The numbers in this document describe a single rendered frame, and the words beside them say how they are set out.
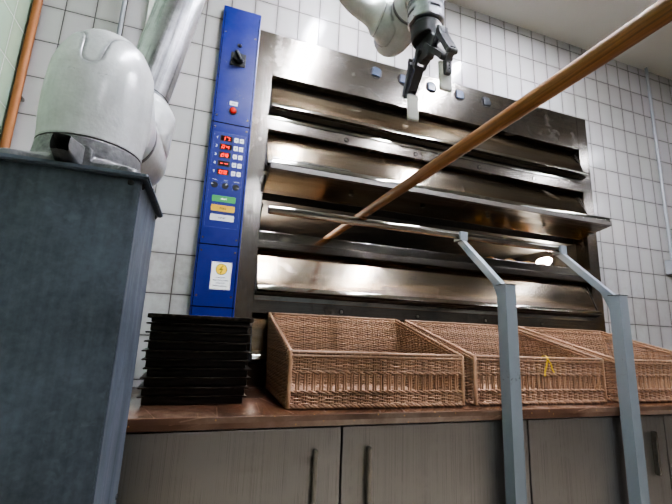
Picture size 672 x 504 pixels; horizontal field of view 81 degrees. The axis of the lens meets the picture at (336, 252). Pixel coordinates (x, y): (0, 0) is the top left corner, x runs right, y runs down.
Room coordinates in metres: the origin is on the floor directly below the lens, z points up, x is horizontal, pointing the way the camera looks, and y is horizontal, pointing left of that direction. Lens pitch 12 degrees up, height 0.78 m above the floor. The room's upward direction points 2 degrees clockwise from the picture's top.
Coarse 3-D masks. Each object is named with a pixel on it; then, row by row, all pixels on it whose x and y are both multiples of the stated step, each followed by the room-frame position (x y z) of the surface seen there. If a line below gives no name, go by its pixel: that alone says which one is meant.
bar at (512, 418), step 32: (352, 224) 1.28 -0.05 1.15; (384, 224) 1.31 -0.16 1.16; (480, 256) 1.33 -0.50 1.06; (512, 288) 1.20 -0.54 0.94; (608, 288) 1.40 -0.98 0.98; (512, 320) 1.19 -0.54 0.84; (512, 352) 1.19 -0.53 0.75; (512, 384) 1.19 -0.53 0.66; (512, 416) 1.19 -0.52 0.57; (640, 416) 1.35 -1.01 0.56; (512, 448) 1.19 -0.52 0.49; (640, 448) 1.35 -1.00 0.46; (512, 480) 1.20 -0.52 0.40; (640, 480) 1.34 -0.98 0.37
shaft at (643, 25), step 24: (648, 24) 0.42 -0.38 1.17; (600, 48) 0.47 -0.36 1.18; (624, 48) 0.46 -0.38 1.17; (576, 72) 0.51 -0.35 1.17; (528, 96) 0.59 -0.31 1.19; (552, 96) 0.57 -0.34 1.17; (504, 120) 0.65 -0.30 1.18; (456, 144) 0.78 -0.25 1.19; (432, 168) 0.88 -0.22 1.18; (360, 216) 1.31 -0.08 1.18
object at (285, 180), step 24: (288, 168) 1.43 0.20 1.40; (264, 192) 1.59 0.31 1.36; (288, 192) 1.59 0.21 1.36; (312, 192) 1.59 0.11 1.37; (336, 192) 1.59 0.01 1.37; (360, 192) 1.60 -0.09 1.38; (384, 192) 1.60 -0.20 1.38; (408, 192) 1.60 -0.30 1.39; (432, 192) 1.63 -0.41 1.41; (432, 216) 1.83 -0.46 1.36; (456, 216) 1.84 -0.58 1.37; (480, 216) 1.84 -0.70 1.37; (504, 216) 1.84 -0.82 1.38; (528, 216) 1.85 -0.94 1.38; (552, 216) 1.85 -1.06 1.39; (576, 216) 1.89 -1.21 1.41
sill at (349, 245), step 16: (272, 240) 1.56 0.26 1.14; (288, 240) 1.58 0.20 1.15; (304, 240) 1.60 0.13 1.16; (320, 240) 1.62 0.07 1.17; (336, 240) 1.65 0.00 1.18; (416, 256) 1.77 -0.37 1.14; (432, 256) 1.80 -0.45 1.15; (448, 256) 1.82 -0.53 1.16; (464, 256) 1.85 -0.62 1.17; (560, 272) 2.04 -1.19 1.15
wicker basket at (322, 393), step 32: (288, 320) 1.55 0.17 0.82; (320, 320) 1.59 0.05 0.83; (352, 320) 1.63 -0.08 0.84; (384, 320) 1.68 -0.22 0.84; (288, 352) 1.11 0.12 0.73; (320, 352) 1.12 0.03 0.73; (352, 352) 1.15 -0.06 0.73; (384, 352) 1.18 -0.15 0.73; (416, 352) 1.53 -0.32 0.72; (448, 352) 1.32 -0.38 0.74; (288, 384) 1.09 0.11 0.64; (320, 384) 1.12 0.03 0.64; (352, 384) 1.57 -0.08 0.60; (384, 384) 1.60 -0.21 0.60; (416, 384) 1.21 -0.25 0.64; (448, 384) 1.24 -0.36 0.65
